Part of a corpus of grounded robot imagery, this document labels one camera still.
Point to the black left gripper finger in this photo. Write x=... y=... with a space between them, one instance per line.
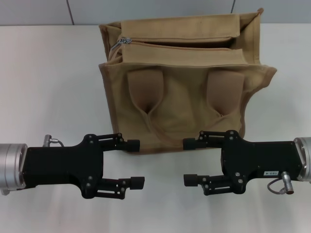
x=137 y=182

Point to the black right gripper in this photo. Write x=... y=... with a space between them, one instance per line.
x=257 y=157

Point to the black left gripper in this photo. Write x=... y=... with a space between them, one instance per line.
x=60 y=165

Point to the khaki canvas food bag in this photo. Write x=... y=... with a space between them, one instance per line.
x=179 y=102

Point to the silver metal zipper pull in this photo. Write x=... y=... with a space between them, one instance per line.
x=123 y=40

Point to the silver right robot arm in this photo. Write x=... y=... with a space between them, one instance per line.
x=303 y=157

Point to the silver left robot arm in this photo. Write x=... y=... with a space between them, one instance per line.
x=12 y=167

